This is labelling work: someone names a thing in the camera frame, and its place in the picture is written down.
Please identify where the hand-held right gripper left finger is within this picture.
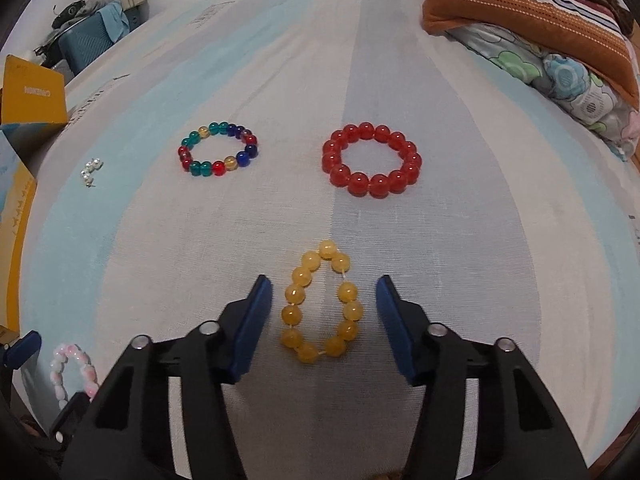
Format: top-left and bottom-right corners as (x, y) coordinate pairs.
(60, 274), (273, 480)

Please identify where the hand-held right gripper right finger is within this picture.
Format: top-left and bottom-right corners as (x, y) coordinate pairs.
(376, 274), (591, 480)

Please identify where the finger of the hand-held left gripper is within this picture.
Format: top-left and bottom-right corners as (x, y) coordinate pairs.
(49, 391), (96, 445)
(0, 331), (42, 374)

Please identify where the pink bead bracelet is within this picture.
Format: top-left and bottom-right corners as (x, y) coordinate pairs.
(49, 343), (99, 411)

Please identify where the yellow bead bracelet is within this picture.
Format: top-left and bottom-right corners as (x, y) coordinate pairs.
(280, 240), (364, 365)

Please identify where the red bead bracelet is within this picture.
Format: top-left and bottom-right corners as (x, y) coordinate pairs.
(321, 122), (423, 199)

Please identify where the multicoloured glass bead bracelet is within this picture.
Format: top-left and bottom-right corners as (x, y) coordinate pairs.
(178, 121), (260, 178)

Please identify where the white and yellow cardboard box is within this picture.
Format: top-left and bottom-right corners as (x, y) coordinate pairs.
(0, 55), (69, 333)

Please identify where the floral quilt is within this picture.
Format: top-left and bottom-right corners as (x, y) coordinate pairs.
(444, 24), (640, 162)

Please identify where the blue suitcase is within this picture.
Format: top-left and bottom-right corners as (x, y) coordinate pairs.
(57, 10), (132, 75)

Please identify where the teal cloth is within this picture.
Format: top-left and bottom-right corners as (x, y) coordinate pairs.
(96, 0), (132, 37)

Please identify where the striped orange pillow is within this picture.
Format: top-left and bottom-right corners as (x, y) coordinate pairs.
(420, 0), (640, 108)

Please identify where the black bag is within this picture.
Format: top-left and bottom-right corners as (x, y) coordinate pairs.
(34, 0), (103, 57)

